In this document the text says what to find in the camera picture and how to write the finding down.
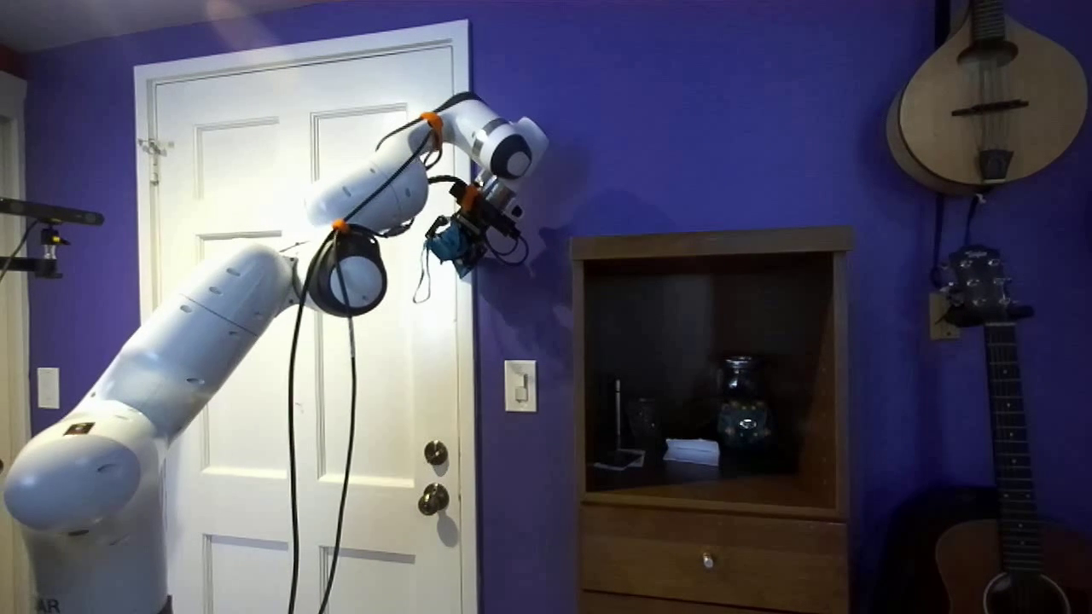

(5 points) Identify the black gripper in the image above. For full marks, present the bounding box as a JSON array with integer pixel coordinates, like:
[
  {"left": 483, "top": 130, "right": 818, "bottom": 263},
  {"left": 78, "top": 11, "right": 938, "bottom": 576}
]
[{"left": 461, "top": 183, "right": 528, "bottom": 263}]

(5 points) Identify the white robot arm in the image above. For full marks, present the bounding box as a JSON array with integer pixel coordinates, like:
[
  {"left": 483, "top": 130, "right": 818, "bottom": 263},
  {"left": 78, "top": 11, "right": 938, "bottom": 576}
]
[{"left": 5, "top": 91, "right": 548, "bottom": 614}]

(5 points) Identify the brass door knob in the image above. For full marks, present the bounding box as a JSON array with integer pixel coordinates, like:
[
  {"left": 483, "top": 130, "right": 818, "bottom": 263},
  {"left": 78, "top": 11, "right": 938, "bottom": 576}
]
[{"left": 417, "top": 484, "right": 451, "bottom": 516}]

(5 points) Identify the white panel door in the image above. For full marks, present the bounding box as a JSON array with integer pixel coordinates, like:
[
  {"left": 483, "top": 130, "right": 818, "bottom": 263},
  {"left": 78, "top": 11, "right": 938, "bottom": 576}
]
[{"left": 134, "top": 20, "right": 477, "bottom": 614}]

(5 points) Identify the door coat hook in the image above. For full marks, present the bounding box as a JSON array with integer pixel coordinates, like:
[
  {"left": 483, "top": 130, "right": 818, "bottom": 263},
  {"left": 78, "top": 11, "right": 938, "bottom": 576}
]
[{"left": 138, "top": 135, "right": 173, "bottom": 186}]

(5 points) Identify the brass deadbolt lock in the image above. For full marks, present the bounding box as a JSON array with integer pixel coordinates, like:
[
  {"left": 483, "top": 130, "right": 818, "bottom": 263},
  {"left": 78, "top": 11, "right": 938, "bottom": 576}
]
[{"left": 425, "top": 438, "right": 451, "bottom": 468}]

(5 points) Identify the brown wooden cabinet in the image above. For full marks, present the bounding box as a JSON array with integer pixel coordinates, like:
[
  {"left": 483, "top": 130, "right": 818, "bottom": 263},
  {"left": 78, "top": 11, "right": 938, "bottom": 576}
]
[{"left": 573, "top": 229, "right": 851, "bottom": 614}]

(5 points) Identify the dark vase in cabinet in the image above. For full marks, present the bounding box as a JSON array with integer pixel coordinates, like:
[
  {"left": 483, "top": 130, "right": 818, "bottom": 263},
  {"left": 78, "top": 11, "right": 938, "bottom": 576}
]
[{"left": 713, "top": 355, "right": 776, "bottom": 470}]

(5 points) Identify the acoustic guitar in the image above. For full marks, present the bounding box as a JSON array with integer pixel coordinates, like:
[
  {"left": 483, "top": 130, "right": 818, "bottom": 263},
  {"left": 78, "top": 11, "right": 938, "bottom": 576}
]
[{"left": 884, "top": 242, "right": 1092, "bottom": 614}]

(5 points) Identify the orange strap on arm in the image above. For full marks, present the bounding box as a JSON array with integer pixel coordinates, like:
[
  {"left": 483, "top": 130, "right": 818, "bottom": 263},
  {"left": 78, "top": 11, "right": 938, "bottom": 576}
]
[{"left": 417, "top": 105, "right": 451, "bottom": 154}]

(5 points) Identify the white wall light switch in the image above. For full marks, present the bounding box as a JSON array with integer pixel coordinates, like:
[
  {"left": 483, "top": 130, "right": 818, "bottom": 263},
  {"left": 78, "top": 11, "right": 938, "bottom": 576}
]
[{"left": 502, "top": 359, "right": 536, "bottom": 412}]

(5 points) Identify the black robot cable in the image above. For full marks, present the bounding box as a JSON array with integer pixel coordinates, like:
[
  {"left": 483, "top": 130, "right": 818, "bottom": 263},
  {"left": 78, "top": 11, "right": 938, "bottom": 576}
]
[{"left": 281, "top": 88, "right": 505, "bottom": 614}]

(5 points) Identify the wall hung mandolin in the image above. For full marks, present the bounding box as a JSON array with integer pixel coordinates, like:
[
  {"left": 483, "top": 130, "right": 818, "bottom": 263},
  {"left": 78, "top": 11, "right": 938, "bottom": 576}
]
[{"left": 887, "top": 0, "right": 1088, "bottom": 194}]

